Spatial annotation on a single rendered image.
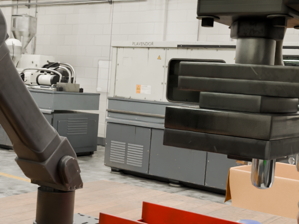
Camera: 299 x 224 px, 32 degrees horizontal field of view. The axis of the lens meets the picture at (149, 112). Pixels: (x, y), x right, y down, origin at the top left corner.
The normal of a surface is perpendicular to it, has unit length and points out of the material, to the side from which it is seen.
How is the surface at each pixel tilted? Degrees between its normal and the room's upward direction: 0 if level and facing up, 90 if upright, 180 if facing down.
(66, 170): 90
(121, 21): 90
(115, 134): 90
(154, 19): 89
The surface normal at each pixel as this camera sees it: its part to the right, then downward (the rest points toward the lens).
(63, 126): 0.79, 0.09
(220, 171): -0.61, 0.00
